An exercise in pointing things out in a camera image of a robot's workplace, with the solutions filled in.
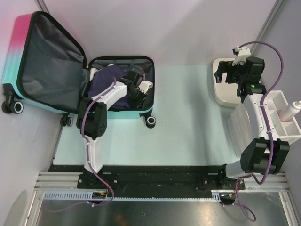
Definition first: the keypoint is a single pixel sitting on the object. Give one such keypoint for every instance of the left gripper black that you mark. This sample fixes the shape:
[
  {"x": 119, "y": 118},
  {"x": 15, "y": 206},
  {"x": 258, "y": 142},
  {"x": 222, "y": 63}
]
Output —
[{"x": 137, "y": 103}]

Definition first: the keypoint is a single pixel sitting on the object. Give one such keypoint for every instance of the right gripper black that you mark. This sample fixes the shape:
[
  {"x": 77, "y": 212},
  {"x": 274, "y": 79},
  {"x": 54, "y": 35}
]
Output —
[{"x": 226, "y": 66}]

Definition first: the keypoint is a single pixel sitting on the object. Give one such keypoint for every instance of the pink teal gradient bottle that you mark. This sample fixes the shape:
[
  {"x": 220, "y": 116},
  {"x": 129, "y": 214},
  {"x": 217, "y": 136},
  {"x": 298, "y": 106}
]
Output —
[{"x": 289, "y": 111}]

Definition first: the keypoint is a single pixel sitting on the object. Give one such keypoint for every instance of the pink and teal children's suitcase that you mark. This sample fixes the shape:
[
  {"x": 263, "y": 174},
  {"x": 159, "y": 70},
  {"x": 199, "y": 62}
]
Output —
[{"x": 46, "y": 67}]

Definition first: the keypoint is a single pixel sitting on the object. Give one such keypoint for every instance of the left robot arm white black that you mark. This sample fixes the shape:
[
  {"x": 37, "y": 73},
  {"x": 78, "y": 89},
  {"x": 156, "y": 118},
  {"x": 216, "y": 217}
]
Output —
[{"x": 92, "y": 114}]

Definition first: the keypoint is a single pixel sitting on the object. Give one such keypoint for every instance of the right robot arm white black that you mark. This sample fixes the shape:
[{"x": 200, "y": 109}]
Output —
[{"x": 265, "y": 150}]

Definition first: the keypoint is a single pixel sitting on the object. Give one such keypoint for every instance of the cream plastic basin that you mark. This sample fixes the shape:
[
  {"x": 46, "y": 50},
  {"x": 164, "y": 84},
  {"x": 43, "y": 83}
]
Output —
[{"x": 225, "y": 94}]

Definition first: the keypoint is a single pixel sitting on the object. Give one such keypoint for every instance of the dark purple folded garment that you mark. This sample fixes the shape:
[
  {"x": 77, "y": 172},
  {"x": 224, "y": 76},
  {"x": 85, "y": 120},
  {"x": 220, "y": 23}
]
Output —
[{"x": 104, "y": 78}]

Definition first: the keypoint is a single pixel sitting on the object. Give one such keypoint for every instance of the white cloth item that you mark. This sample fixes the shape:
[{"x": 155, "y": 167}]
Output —
[{"x": 93, "y": 71}]

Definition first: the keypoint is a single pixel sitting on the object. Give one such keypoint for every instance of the white divided organizer tray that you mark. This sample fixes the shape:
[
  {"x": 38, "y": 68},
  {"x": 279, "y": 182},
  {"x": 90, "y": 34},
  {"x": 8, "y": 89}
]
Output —
[{"x": 282, "y": 122}]

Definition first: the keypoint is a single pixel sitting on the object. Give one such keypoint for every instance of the aluminium extrusion crossbar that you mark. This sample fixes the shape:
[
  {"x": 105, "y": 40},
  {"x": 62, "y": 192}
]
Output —
[{"x": 67, "y": 181}]

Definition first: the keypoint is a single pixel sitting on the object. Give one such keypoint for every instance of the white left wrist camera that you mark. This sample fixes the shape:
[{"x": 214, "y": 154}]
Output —
[{"x": 144, "y": 86}]

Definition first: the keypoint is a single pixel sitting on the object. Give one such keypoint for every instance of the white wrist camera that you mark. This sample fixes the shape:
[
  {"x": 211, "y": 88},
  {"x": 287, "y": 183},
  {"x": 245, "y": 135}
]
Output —
[
  {"x": 144, "y": 86},
  {"x": 241, "y": 53}
]

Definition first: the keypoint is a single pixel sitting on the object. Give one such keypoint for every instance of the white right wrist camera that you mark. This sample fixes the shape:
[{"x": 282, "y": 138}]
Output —
[{"x": 241, "y": 53}]

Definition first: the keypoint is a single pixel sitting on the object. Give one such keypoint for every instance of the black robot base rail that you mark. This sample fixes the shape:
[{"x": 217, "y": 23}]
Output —
[{"x": 203, "y": 172}]

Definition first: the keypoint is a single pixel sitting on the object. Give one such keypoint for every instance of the right aluminium frame post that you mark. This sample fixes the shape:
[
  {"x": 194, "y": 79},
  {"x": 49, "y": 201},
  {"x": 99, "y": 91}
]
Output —
[{"x": 270, "y": 20}]

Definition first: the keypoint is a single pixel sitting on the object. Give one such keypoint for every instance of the aluminium frame post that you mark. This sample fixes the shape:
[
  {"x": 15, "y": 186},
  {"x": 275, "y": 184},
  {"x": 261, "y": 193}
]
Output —
[
  {"x": 270, "y": 20},
  {"x": 42, "y": 6}
]

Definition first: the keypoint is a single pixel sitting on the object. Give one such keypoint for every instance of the white slotted cable duct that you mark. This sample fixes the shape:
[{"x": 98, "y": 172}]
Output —
[{"x": 97, "y": 196}]

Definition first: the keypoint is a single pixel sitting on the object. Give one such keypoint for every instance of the left aluminium frame post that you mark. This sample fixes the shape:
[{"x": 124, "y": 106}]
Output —
[{"x": 42, "y": 6}]

